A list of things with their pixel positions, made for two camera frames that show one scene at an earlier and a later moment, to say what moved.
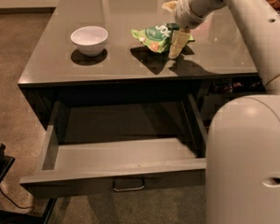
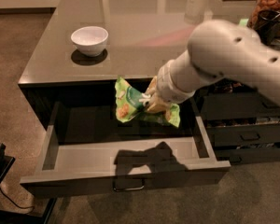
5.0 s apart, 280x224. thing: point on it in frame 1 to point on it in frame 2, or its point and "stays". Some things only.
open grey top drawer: (120, 142) stays
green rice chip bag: (157, 37) to (129, 106)
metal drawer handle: (128, 189) stays
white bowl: (90, 39) stays
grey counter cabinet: (218, 60) stays
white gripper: (185, 13) to (165, 86)
